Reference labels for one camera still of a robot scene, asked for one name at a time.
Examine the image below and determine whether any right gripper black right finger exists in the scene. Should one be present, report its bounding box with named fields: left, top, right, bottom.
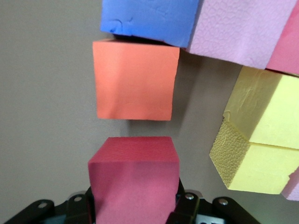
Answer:
left=166, top=177, right=260, bottom=224

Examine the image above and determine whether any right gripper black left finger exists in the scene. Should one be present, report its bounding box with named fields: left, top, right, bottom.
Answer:
left=3, top=186, right=96, bottom=224

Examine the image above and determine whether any red foam block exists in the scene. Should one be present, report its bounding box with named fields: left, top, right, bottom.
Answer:
left=265, top=3, right=299, bottom=75
left=87, top=136, right=180, bottom=224

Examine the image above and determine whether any notched yellow foam block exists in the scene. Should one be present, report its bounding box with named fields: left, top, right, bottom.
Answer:
left=209, top=118, right=299, bottom=195

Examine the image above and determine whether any orange foam block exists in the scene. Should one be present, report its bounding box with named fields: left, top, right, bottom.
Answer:
left=92, top=39, right=180, bottom=121

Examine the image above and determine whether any purple foam block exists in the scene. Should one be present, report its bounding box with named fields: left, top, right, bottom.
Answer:
left=100, top=0, right=200, bottom=47

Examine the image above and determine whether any brown table cover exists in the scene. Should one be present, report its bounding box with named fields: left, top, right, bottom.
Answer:
left=0, top=0, right=299, bottom=224

